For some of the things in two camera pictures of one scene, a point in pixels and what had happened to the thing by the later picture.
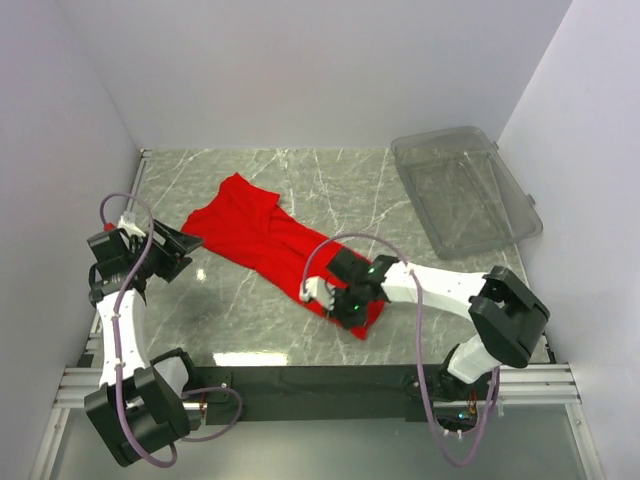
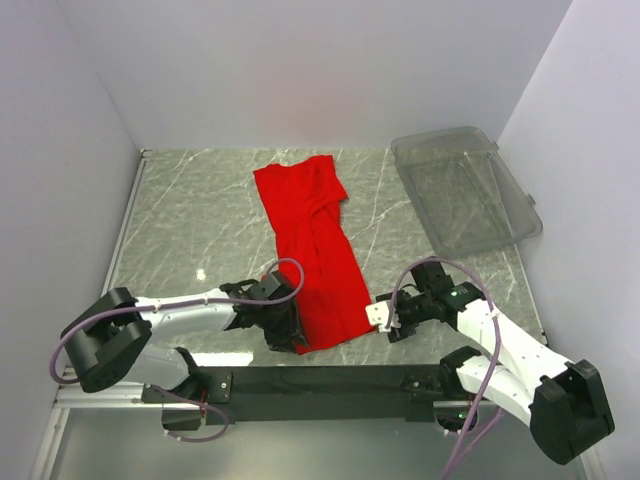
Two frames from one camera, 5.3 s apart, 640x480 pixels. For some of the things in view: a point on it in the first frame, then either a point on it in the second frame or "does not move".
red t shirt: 247,225 → 305,198
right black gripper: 345,320 → 405,330
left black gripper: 172,264 → 292,330
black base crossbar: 266,394 does not move
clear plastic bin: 464,192 does not move
